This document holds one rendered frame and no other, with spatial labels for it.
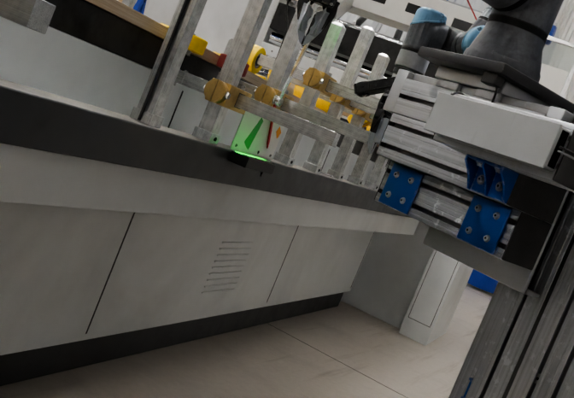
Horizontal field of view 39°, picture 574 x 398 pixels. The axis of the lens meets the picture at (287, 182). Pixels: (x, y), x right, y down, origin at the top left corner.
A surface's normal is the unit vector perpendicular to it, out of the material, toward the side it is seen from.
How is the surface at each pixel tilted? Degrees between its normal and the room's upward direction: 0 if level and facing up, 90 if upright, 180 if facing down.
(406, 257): 90
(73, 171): 90
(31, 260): 90
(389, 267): 90
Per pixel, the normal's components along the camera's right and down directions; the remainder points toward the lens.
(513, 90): 0.53, 0.27
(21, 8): -0.34, -0.07
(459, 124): -0.76, -0.27
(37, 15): 0.86, 0.38
